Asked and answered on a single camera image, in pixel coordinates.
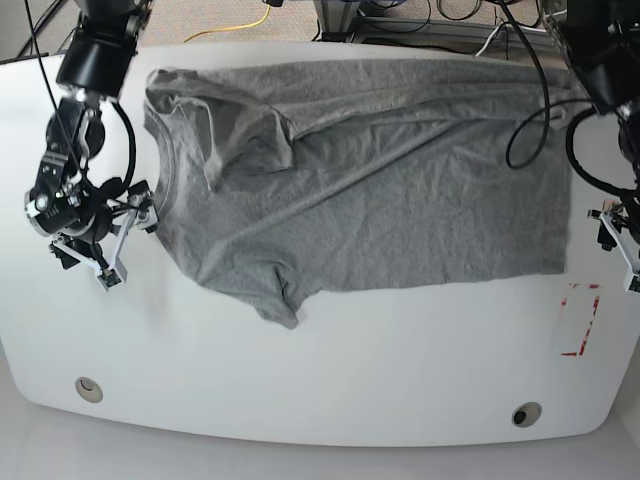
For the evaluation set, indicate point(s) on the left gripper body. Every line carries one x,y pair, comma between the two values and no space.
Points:
618,221

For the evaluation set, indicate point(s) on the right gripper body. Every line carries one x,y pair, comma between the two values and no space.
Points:
99,241

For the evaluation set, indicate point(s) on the grey t-shirt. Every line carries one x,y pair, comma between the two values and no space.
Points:
280,181

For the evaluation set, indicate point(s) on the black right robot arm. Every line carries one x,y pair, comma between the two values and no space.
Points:
92,73

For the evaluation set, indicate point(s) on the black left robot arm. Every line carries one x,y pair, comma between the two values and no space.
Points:
599,41

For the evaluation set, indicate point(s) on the red tape rectangle marking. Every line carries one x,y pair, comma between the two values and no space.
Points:
577,315

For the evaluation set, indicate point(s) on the left table grommet hole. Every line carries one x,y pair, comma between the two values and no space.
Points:
89,390

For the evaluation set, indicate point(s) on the table grommet hole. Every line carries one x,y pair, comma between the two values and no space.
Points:
526,415
89,390

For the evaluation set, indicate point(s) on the right table grommet hole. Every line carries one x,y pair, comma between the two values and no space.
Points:
526,415

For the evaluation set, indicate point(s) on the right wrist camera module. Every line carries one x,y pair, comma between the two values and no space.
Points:
110,278

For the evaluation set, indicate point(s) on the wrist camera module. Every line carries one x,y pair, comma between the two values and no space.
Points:
632,282
110,278

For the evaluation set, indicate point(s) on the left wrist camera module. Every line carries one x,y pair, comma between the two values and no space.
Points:
632,282

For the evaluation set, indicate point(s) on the aluminium frame structure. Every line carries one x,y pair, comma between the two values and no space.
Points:
473,27

